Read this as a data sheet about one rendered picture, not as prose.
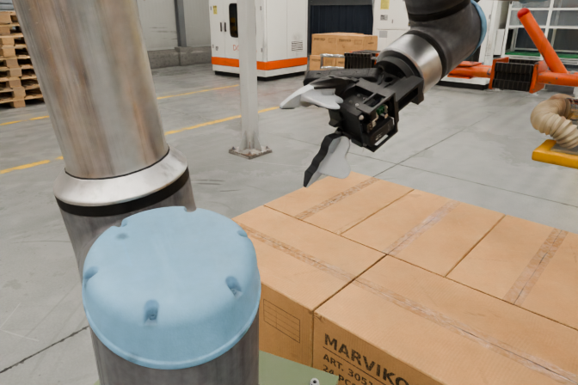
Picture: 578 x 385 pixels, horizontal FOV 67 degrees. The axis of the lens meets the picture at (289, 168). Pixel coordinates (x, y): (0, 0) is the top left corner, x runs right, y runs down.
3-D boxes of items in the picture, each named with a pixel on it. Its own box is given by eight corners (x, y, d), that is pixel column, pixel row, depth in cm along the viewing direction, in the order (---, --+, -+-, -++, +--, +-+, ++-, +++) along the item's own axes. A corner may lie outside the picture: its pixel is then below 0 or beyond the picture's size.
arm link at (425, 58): (391, 27, 66) (394, 80, 73) (369, 44, 64) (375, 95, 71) (442, 43, 60) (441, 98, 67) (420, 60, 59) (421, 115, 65)
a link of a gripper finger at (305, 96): (312, 96, 50) (362, 100, 56) (279, 81, 53) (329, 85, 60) (305, 122, 51) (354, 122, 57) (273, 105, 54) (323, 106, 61)
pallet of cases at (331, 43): (390, 82, 842) (394, 33, 811) (362, 89, 769) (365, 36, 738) (339, 76, 916) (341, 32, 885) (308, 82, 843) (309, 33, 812)
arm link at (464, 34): (435, -10, 71) (445, 46, 77) (384, 27, 67) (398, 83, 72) (488, -10, 64) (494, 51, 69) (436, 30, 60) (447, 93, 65)
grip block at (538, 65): (544, 88, 90) (550, 58, 88) (531, 94, 83) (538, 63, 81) (501, 83, 96) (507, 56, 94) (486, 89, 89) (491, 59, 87)
